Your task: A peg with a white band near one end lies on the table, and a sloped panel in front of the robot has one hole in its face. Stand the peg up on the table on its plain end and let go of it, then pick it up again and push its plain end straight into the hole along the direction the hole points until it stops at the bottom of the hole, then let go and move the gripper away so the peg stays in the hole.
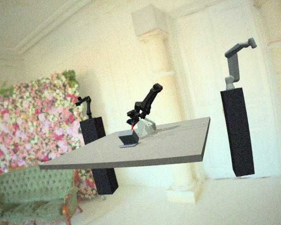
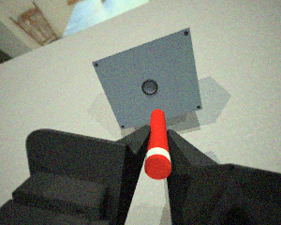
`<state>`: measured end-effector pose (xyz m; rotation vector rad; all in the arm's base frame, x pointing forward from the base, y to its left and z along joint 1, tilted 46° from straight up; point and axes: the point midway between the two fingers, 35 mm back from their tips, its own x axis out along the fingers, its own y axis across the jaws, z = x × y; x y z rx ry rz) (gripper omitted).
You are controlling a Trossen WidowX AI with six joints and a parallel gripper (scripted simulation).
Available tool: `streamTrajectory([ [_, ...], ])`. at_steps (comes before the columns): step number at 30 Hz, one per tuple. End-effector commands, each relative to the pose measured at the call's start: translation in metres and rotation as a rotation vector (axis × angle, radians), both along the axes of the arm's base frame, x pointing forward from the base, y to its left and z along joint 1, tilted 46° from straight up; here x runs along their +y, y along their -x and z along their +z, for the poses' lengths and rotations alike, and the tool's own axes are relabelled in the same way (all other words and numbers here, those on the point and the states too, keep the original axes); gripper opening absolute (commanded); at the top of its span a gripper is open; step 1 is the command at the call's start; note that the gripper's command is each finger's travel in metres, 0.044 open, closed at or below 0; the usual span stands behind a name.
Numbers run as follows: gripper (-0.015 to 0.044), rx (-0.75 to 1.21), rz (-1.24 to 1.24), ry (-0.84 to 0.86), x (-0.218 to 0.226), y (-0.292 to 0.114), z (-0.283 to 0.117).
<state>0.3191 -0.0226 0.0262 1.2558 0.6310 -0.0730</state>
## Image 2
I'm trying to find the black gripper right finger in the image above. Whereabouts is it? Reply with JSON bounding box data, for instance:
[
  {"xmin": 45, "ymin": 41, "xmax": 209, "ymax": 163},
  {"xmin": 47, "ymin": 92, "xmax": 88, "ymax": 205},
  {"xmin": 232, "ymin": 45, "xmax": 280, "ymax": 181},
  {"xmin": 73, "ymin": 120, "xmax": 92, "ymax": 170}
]
[{"xmin": 167, "ymin": 129, "xmax": 281, "ymax": 225}]

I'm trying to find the red peg with white band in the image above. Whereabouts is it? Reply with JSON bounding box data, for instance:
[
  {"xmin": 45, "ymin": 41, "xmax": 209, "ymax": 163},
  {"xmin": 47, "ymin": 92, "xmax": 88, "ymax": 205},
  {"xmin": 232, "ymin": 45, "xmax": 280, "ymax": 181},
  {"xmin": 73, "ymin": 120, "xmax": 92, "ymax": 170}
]
[{"xmin": 144, "ymin": 109, "xmax": 171, "ymax": 180}]

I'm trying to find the grey sloped panel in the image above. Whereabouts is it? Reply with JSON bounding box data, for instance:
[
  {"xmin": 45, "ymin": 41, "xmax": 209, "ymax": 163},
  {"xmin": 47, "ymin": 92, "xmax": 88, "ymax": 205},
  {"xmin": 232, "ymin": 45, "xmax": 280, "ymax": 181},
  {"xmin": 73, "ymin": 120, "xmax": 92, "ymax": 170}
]
[{"xmin": 92, "ymin": 28, "xmax": 202, "ymax": 130}]

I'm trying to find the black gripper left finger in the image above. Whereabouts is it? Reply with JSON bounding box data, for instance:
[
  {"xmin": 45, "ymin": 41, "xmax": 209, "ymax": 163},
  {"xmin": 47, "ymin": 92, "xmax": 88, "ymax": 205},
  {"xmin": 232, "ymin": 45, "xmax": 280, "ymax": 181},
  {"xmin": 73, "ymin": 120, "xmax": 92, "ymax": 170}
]
[{"xmin": 25, "ymin": 125, "xmax": 151, "ymax": 225}]

